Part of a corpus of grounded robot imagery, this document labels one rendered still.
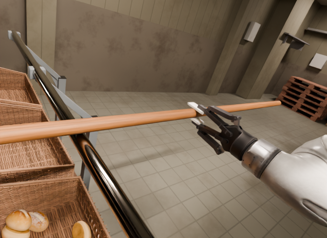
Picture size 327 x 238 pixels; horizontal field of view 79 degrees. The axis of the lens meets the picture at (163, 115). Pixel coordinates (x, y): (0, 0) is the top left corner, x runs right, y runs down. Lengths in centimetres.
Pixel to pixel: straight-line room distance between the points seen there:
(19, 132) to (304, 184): 53
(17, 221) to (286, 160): 86
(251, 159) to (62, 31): 298
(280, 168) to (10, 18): 305
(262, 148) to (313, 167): 10
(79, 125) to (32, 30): 263
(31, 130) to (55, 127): 4
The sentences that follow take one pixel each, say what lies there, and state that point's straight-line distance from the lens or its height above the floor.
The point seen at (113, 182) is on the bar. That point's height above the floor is 117.
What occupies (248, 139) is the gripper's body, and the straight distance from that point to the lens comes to 55.
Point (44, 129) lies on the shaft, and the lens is 40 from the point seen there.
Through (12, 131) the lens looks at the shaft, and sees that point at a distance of 40.
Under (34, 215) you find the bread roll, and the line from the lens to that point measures 97.
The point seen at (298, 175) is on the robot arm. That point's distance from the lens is 51.
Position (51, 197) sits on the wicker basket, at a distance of 99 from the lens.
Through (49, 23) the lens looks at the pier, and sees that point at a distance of 301.
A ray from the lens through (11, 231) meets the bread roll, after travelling 94.
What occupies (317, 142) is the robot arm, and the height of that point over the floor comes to 126.
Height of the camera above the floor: 143
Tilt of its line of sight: 25 degrees down
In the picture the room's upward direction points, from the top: 18 degrees clockwise
